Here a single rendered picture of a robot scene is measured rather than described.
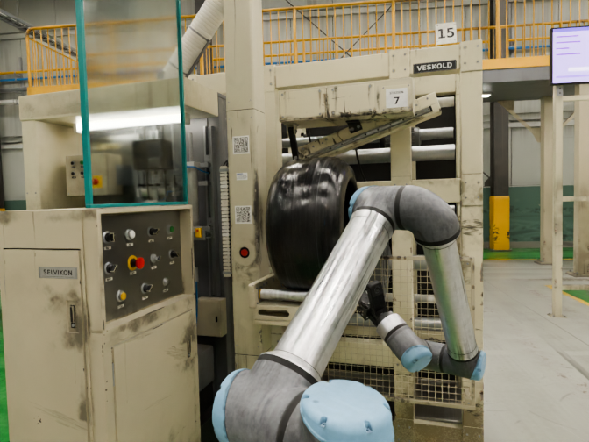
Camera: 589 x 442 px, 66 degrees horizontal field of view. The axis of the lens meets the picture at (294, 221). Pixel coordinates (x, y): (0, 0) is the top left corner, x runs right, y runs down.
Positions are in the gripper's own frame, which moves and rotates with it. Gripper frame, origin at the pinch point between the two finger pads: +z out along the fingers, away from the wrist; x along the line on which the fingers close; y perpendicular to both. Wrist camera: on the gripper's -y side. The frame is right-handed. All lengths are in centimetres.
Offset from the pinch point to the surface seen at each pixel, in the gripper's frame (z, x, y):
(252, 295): 24.7, -28.8, 20.1
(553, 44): 180, 365, 79
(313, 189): 28.9, 2.3, -17.1
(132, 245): 43, -62, -12
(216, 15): 140, 14, -42
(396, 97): 54, 59, -23
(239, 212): 55, -18, 5
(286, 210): 29.3, -9.1, -12.0
